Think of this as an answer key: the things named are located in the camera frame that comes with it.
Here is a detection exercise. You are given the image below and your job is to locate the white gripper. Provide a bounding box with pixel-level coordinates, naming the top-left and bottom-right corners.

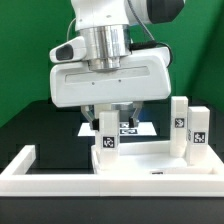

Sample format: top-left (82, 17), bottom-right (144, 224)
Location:
top-left (50, 47), bottom-right (171, 131)

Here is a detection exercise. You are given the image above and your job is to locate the white desk top panel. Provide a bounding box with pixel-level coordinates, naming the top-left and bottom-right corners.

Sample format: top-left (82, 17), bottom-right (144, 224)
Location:
top-left (91, 141), bottom-right (224, 175)

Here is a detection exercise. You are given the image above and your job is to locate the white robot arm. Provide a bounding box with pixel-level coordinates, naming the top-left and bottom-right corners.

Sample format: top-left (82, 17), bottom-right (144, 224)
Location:
top-left (49, 0), bottom-right (185, 130)

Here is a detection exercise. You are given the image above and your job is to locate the marker tag sheet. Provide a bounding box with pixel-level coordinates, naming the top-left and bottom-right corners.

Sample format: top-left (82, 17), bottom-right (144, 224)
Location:
top-left (78, 122), bottom-right (157, 136)

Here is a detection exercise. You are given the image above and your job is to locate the white U-shaped fence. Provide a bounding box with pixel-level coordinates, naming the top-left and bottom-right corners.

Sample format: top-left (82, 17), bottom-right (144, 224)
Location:
top-left (0, 145), bottom-right (224, 197)

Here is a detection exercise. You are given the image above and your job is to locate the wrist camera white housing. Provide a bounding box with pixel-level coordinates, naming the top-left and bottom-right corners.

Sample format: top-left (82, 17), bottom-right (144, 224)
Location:
top-left (49, 36), bottom-right (87, 63)

